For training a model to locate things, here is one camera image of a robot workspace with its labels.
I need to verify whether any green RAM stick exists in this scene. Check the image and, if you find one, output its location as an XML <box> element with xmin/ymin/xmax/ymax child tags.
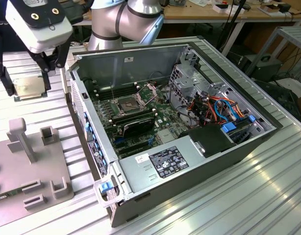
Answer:
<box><xmin>0</xmin><ymin>187</ymin><xmax>27</xmax><ymax>203</ymax></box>

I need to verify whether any black graphics card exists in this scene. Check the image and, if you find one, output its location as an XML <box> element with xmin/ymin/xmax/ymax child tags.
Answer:
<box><xmin>121</xmin><ymin>117</ymin><xmax>156</xmax><ymax>138</ymax></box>

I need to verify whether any black wire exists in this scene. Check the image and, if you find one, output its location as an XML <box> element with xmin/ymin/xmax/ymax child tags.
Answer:
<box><xmin>168</xmin><ymin>82</ymin><xmax>190</xmax><ymax>113</ymax></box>

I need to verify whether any pale case handle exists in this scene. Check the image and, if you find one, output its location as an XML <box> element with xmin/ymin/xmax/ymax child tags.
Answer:
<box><xmin>58</xmin><ymin>54</ymin><xmax>79</xmax><ymax>95</ymax></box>
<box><xmin>93</xmin><ymin>175</ymin><xmax>125</xmax><ymax>209</ymax></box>

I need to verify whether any silver drive cage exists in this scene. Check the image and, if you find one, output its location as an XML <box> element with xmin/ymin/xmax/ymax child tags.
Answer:
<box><xmin>168</xmin><ymin>62</ymin><xmax>212</xmax><ymax>116</ymax></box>

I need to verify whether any open grey PC case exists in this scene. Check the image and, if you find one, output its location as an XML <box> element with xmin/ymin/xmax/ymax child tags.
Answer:
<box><xmin>57</xmin><ymin>43</ymin><xmax>285</xmax><ymax>228</ymax></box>

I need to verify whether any black equipment box with handle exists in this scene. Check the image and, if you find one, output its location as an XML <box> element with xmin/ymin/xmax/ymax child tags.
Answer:
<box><xmin>238</xmin><ymin>54</ymin><xmax>283</xmax><ymax>83</ymax></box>

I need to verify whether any metal socket cover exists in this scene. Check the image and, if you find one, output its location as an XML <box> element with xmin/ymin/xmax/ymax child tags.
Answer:
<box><xmin>135</xmin><ymin>82</ymin><xmax>158</xmax><ymax>107</ymax></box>

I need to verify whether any silver CPU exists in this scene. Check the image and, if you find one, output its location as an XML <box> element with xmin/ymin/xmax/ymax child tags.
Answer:
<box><xmin>12</xmin><ymin>77</ymin><xmax>50</xmax><ymax>101</ymax></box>

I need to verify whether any black flat panel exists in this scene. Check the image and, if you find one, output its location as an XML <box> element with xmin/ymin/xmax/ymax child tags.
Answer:
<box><xmin>254</xmin><ymin>80</ymin><xmax>301</xmax><ymax>121</ymax></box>

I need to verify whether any wooden desk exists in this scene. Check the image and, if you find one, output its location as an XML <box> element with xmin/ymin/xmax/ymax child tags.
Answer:
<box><xmin>72</xmin><ymin>0</ymin><xmax>301</xmax><ymax>58</ymax></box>

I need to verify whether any silver chipset heatsink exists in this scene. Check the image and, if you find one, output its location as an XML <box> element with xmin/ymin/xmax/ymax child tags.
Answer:
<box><xmin>157</xmin><ymin>129</ymin><xmax>177</xmax><ymax>144</ymax></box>

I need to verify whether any black expansion slot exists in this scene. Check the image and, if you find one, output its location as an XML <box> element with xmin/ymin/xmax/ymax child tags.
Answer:
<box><xmin>115</xmin><ymin>140</ymin><xmax>151</xmax><ymax>150</ymax></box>

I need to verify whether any black tripod pole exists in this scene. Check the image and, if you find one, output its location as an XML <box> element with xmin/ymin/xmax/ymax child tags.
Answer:
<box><xmin>218</xmin><ymin>0</ymin><xmax>248</xmax><ymax>51</ymax></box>

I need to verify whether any brown cardboard box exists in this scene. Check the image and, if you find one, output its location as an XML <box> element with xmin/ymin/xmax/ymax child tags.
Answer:
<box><xmin>259</xmin><ymin>4</ymin><xmax>280</xmax><ymax>16</ymax></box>

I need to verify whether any CPU socket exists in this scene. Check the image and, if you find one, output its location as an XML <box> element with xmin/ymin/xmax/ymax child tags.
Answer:
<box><xmin>112</xmin><ymin>94</ymin><xmax>145</xmax><ymax>118</ymax></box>

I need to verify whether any green motherboard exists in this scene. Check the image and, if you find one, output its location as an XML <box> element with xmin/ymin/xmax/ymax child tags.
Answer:
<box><xmin>88</xmin><ymin>80</ymin><xmax>188</xmax><ymax>160</ymax></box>

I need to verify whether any blue data wire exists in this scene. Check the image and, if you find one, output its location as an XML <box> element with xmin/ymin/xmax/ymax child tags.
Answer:
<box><xmin>213</xmin><ymin>99</ymin><xmax>229</xmax><ymax>122</ymax></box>
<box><xmin>225</xmin><ymin>98</ymin><xmax>237</xmax><ymax>120</ymax></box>

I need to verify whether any silver power supply unit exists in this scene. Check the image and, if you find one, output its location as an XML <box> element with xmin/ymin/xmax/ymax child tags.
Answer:
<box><xmin>117</xmin><ymin>136</ymin><xmax>208</xmax><ymax>195</ymax></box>

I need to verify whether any black plastic shroud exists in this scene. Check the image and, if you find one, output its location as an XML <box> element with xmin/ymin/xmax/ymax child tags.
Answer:
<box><xmin>179</xmin><ymin>123</ymin><xmax>236</xmax><ymax>159</ymax></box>

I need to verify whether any aluminium frame shelf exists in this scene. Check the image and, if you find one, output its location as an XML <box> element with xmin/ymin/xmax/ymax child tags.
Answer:
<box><xmin>245</xmin><ymin>25</ymin><xmax>301</xmax><ymax>77</ymax></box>

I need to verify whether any white box with red mark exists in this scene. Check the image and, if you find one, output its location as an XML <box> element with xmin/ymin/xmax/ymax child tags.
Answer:
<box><xmin>212</xmin><ymin>3</ymin><xmax>246</xmax><ymax>15</ymax></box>

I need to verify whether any blue expansion slot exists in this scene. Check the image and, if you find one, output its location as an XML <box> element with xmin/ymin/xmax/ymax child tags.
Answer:
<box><xmin>113</xmin><ymin>137</ymin><xmax>155</xmax><ymax>145</ymax></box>

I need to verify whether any orange red wire bundle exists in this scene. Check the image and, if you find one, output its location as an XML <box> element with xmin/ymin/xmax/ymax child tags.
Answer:
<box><xmin>186</xmin><ymin>95</ymin><xmax>216</xmax><ymax>123</ymax></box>

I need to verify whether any blue case latch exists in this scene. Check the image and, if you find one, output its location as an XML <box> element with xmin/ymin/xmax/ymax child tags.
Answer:
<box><xmin>98</xmin><ymin>181</ymin><xmax>112</xmax><ymax>194</ymax></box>

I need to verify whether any blue disk carrier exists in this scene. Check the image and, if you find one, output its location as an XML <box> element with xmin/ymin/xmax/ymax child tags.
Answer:
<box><xmin>220</xmin><ymin>121</ymin><xmax>254</xmax><ymax>145</ymax></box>

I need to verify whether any grey parts rack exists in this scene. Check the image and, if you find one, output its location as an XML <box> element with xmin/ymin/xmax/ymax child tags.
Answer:
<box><xmin>0</xmin><ymin>117</ymin><xmax>75</xmax><ymax>222</ymax></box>

